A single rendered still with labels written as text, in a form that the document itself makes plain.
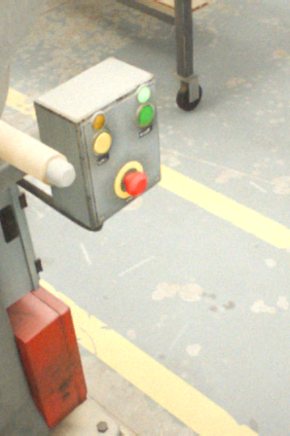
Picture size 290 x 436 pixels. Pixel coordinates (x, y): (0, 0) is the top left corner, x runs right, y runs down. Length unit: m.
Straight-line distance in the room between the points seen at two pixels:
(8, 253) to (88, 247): 1.15
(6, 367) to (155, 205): 1.29
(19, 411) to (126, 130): 0.70
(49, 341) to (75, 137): 0.54
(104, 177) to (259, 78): 2.28
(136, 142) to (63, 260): 1.35
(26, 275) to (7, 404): 0.28
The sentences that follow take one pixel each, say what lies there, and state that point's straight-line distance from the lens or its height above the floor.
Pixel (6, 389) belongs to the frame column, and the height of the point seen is 0.51.
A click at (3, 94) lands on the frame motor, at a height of 1.20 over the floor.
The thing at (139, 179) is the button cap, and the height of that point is 0.99.
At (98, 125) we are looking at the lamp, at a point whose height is 1.10.
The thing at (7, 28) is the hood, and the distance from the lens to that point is 0.48.
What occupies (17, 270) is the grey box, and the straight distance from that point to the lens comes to 1.31.
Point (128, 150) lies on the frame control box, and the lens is 1.05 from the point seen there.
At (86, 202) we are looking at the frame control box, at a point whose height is 0.97.
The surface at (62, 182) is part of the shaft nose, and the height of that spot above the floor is 1.25.
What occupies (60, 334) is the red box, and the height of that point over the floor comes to 0.57.
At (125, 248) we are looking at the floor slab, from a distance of 2.38.
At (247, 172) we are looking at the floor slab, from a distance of 2.68.
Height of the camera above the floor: 1.64
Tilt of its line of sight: 42 degrees down
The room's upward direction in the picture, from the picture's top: 5 degrees counter-clockwise
